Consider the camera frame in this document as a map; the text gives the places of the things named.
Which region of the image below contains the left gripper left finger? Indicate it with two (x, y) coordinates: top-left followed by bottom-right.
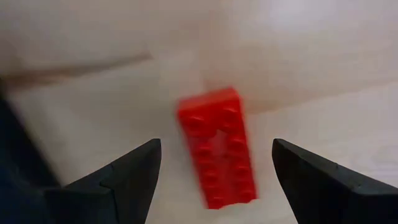
(44, 138), (163, 224)

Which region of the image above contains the red long block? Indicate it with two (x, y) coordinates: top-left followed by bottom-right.
(175, 86), (259, 210)

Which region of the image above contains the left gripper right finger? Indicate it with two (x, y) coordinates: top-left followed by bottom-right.
(271, 138), (398, 224)

